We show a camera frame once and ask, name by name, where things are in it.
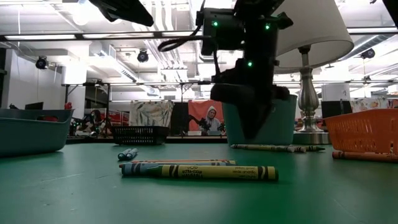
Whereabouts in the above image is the low grey-blue plastic bin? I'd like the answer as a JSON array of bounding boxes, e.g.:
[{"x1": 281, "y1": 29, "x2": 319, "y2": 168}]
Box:
[{"x1": 0, "y1": 108, "x2": 75, "y2": 158}]

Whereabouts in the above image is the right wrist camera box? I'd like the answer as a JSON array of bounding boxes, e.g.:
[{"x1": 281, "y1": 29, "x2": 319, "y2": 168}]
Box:
[{"x1": 198, "y1": 8, "x2": 245, "y2": 57}]

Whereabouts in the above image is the orange mesh basket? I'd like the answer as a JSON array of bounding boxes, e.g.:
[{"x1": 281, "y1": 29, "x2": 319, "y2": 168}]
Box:
[{"x1": 323, "y1": 108, "x2": 398, "y2": 156}]

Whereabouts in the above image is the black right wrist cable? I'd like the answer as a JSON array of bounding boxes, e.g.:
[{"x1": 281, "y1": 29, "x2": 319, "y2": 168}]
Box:
[{"x1": 157, "y1": 33, "x2": 220, "y2": 75}]

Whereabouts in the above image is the person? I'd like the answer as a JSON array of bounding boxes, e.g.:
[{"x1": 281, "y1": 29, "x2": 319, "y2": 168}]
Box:
[{"x1": 200, "y1": 105, "x2": 222, "y2": 136}]

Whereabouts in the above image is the black mesh basket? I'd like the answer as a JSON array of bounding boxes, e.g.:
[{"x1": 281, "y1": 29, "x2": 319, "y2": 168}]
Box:
[{"x1": 111, "y1": 125, "x2": 171, "y2": 146}]

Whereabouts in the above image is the white shade silver table lamp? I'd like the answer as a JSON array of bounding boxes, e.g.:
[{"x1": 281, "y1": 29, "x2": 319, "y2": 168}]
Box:
[{"x1": 273, "y1": 0, "x2": 355, "y2": 146}]

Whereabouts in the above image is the colourful print fabric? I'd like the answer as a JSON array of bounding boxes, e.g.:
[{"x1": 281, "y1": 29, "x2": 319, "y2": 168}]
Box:
[{"x1": 349, "y1": 98, "x2": 398, "y2": 113}]

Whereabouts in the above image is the tall teal plastic bin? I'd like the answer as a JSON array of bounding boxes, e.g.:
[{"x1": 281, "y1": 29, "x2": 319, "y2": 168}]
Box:
[{"x1": 222, "y1": 94, "x2": 299, "y2": 146}]

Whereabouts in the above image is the leaf print fabric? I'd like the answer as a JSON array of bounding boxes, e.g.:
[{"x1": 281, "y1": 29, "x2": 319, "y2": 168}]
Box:
[{"x1": 129, "y1": 100, "x2": 175, "y2": 127}]

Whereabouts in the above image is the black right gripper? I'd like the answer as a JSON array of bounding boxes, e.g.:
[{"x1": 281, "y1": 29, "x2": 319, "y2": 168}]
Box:
[{"x1": 210, "y1": 29, "x2": 292, "y2": 140}]

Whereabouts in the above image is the red backdrop cloth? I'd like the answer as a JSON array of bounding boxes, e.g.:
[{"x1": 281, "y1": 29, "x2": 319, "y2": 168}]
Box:
[{"x1": 187, "y1": 100, "x2": 225, "y2": 132}]

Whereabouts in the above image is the black ceiling camera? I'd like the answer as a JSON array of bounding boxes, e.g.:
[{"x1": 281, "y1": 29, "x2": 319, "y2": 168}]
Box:
[
  {"x1": 34, "y1": 55, "x2": 50, "y2": 70},
  {"x1": 137, "y1": 49, "x2": 150, "y2": 63},
  {"x1": 360, "y1": 48, "x2": 376, "y2": 60}
]

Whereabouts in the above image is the dark flat monitor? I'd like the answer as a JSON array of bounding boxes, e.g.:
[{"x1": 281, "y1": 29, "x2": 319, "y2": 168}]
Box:
[{"x1": 24, "y1": 101, "x2": 45, "y2": 110}]

